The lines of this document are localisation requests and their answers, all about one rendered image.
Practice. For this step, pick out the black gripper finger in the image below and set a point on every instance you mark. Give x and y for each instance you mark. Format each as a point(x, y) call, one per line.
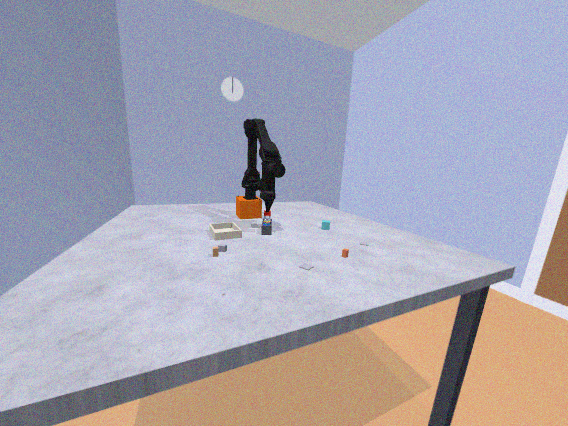
point(268, 204)

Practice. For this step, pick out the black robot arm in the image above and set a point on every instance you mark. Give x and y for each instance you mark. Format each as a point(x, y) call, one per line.
point(269, 154)

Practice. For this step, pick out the white shallow tray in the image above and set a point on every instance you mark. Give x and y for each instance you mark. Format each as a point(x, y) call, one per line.
point(223, 231)

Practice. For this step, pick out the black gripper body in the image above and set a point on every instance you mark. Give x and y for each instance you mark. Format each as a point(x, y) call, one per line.
point(268, 187)

